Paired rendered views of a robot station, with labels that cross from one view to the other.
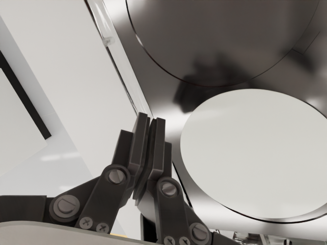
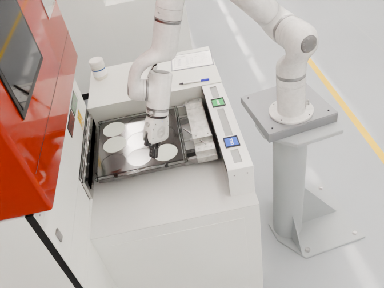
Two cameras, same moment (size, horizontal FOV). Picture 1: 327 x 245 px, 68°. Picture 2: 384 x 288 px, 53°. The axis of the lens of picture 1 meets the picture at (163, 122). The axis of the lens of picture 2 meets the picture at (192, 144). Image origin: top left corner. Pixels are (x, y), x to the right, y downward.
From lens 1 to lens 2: 1.51 m
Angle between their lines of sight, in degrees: 84
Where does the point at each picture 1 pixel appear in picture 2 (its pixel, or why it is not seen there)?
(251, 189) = (171, 152)
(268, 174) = (167, 150)
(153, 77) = (148, 163)
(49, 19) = (132, 212)
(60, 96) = (156, 219)
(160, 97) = (152, 163)
